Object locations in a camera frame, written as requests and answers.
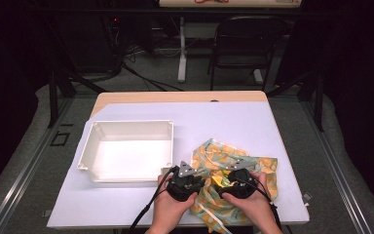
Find white plastic box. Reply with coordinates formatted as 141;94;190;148
76;119;175;184

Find white table mat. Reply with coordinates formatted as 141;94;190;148
46;100;311;229

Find white table leg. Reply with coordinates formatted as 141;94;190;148
176;16;188;84

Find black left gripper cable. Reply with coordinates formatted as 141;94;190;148
128;165;180;234

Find black folding chair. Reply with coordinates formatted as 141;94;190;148
206;15;289;93

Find orange print fabric bag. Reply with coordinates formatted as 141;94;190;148
189;137;280;234

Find wooden table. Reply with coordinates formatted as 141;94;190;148
90;90;270;119

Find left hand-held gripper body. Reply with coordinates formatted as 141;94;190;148
166;160;206;203

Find black floor cables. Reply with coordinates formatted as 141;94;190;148
110;42;185;93

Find black metal stand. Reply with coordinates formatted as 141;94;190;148
46;66;109;129
265;69;326;134

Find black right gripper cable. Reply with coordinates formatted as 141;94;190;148
239;179;284;231

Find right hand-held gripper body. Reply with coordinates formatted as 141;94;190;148
218;158;260;200

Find black computer case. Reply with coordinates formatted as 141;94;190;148
57;14;126;74

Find person's left hand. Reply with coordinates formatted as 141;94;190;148
145;175;199;234

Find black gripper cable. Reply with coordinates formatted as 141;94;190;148
239;179;284;231
128;165;180;234

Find aluminium floor rail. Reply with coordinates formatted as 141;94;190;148
0;97;76;234
300;99;373;234

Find person's right hand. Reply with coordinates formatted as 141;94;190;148
221;171;284;234

